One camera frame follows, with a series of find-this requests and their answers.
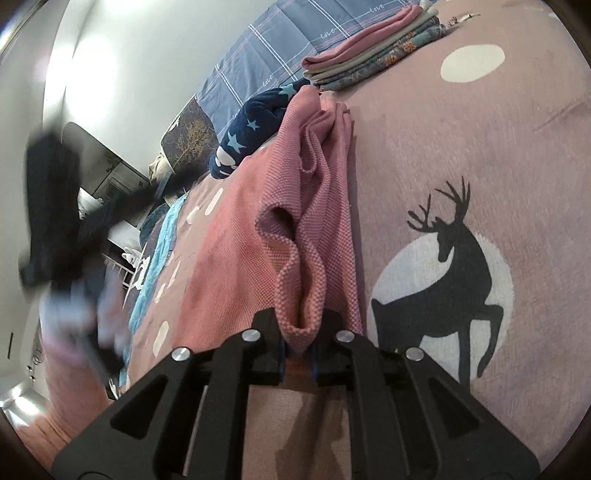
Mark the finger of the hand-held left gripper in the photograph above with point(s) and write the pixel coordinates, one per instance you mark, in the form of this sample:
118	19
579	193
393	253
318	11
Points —
120	207

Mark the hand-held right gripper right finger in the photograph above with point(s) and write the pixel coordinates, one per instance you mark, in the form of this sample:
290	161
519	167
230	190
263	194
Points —
323	355

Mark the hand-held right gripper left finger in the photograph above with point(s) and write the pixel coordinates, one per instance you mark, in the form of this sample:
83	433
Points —
270	350

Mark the pink t-shirt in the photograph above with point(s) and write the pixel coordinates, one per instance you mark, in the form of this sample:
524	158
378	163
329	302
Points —
240	240

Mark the person's left hand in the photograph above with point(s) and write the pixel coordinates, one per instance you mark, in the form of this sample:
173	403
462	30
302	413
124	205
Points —
108	314

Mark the mirrored cabinet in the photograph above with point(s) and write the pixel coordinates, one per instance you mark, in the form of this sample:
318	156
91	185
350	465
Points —
115	184

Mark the beige cloth pile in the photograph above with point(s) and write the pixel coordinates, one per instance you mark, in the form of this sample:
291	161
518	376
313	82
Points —
159	168

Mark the light blue towel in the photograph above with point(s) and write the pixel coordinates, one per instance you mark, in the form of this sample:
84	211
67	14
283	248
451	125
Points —
157	258

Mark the dark tree print pillow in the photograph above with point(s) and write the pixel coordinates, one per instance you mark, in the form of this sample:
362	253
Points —
189	134

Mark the navy star print fleece blanket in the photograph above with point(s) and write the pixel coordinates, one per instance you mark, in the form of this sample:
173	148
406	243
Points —
249	124

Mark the blue plaid pillow cover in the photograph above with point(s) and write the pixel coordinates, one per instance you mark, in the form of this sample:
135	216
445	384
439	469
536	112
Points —
277	50

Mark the floral folded garment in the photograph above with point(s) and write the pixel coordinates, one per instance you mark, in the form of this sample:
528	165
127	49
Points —
388	64

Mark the pink folded garment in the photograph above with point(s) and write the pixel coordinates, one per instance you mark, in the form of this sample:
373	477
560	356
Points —
369	44

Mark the stack of folded towels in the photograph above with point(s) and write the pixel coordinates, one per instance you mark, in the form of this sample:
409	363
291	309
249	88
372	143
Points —
383	53

